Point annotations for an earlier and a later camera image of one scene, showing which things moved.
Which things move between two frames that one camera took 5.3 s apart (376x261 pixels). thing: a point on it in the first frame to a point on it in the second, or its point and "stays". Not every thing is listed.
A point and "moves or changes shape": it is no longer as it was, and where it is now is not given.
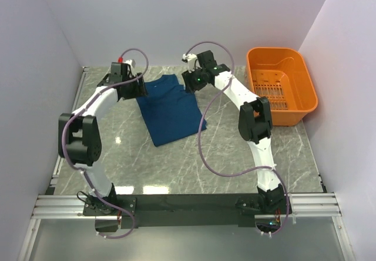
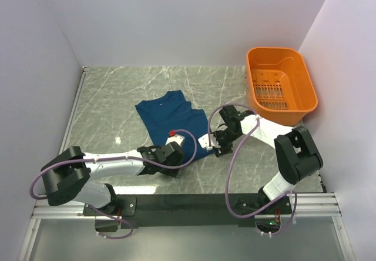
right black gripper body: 196,78 to 225,139
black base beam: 176,210 stays
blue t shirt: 171,113 moves or changes shape
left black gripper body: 134,90 to 173,172
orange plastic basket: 281,75 stays
